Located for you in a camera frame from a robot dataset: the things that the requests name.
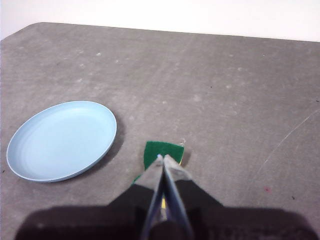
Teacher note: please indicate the light blue round plate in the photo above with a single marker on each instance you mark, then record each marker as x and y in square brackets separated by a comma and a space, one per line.
[62, 142]

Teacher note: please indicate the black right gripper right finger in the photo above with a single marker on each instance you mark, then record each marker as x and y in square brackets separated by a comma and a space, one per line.
[225, 222]

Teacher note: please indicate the yellow sponge with green scourer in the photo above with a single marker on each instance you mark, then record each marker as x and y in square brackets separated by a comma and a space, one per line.
[160, 148]

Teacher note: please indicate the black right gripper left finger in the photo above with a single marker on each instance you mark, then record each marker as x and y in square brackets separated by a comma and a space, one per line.
[100, 222]

